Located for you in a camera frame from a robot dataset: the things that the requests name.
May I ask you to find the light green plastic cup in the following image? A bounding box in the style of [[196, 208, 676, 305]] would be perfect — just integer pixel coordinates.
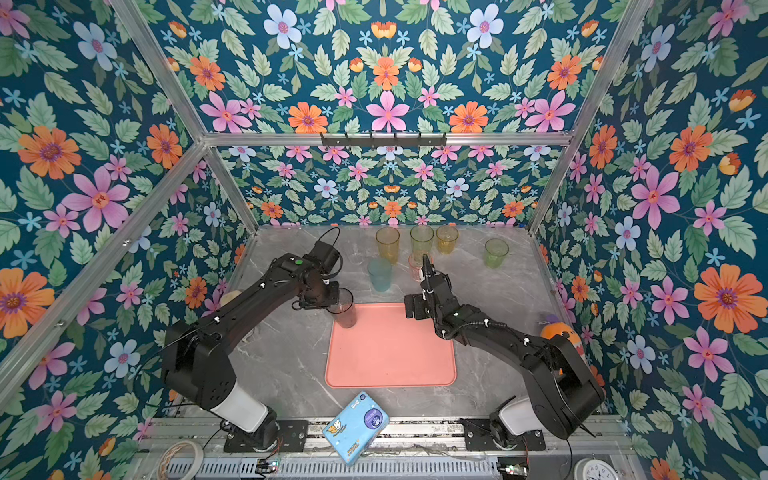
[[484, 238, 509, 269]]

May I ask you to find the teal plastic cup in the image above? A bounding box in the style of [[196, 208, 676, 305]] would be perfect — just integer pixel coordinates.
[[367, 257, 392, 292]]

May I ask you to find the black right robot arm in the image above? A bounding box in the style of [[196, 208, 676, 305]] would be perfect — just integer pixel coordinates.
[[404, 255, 605, 440]]

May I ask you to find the clear tape roll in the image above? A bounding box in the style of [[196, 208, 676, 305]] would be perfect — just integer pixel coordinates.
[[157, 439, 205, 480]]

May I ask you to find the dark grey plastic cup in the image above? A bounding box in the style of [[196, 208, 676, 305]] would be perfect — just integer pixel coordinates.
[[326, 287, 357, 329]]

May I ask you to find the blue cartoon box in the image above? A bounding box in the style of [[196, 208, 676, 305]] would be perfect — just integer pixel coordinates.
[[322, 391, 390, 466]]

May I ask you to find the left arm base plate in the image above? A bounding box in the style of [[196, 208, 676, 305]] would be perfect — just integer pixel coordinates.
[[223, 420, 309, 454]]

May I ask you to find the pink plastic cup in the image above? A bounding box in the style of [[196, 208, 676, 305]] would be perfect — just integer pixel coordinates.
[[408, 251, 425, 283]]

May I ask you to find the clear plastic cup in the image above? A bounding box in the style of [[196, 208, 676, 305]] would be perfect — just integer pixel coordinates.
[[346, 251, 367, 268]]

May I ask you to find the amber plastic cup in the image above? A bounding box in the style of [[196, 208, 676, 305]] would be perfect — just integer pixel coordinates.
[[436, 225, 459, 255]]

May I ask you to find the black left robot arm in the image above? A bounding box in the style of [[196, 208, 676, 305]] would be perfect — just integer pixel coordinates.
[[161, 241, 343, 451]]

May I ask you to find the yellow plastic cup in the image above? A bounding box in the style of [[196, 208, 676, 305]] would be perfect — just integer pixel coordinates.
[[375, 226, 400, 264]]

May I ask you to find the orange plush toy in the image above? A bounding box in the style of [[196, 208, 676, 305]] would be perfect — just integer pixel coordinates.
[[540, 322, 583, 351]]

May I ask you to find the pink rectangular tray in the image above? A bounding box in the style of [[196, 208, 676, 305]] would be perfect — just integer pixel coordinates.
[[325, 303, 457, 390]]

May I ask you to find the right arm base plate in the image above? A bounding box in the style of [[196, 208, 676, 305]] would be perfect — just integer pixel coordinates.
[[459, 418, 546, 452]]

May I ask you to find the olive green plastic cup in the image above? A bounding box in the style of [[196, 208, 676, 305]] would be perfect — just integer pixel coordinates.
[[409, 225, 435, 258]]

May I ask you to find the beige sponge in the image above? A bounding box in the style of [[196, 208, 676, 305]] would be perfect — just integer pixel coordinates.
[[220, 290, 241, 306]]

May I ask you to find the black hook rail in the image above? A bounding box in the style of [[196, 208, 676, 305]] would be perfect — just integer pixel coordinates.
[[320, 133, 448, 148]]

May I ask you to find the white clock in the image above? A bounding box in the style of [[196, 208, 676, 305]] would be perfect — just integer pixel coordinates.
[[573, 458, 620, 480]]

